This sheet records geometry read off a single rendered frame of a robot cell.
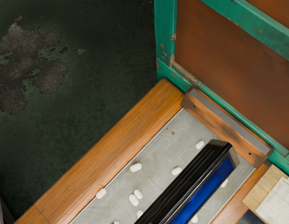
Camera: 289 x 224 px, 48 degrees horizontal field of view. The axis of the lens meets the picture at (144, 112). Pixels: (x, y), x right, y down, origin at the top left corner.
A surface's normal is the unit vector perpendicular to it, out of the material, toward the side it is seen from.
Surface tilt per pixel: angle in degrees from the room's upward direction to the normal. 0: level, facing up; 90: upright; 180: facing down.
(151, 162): 0
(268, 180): 0
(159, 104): 0
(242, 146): 66
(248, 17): 90
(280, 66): 90
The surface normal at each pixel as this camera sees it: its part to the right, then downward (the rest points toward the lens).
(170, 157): -0.06, -0.37
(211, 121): -0.66, 0.48
